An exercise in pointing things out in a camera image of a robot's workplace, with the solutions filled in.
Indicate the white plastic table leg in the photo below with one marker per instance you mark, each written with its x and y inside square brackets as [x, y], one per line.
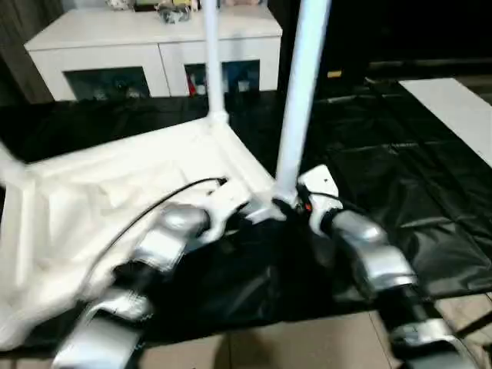
[215, 57]
[11, 165]
[300, 96]

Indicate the white plastic table top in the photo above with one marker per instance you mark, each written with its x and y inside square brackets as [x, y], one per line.
[96, 200]

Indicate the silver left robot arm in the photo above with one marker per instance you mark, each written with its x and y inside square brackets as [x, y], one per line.
[169, 223]

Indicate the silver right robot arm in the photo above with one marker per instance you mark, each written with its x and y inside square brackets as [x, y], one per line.
[376, 246]

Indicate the black mat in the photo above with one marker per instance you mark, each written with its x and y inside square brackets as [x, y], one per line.
[403, 192]

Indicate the small yellow tag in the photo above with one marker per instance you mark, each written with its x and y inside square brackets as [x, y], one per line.
[335, 74]

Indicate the small dark grey gadget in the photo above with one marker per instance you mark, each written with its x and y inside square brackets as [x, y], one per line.
[132, 93]

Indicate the white flat panel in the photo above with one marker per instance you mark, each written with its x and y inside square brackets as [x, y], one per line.
[453, 111]

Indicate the black metal bar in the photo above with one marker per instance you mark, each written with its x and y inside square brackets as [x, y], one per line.
[430, 66]

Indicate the dark crumpled plastic bag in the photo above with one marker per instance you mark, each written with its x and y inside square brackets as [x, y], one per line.
[175, 16]

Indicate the white cabinet with glass doors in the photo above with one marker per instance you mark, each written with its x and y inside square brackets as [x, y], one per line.
[115, 38]

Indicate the grey curtain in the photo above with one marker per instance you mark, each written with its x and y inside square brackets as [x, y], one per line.
[23, 46]

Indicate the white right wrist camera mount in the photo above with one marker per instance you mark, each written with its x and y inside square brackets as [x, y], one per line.
[319, 180]

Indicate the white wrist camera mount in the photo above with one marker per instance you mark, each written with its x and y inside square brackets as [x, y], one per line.
[319, 180]
[227, 196]

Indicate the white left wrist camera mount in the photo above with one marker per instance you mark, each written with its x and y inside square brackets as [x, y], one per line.
[227, 196]

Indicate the black folding table frame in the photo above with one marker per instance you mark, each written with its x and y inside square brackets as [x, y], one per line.
[473, 326]

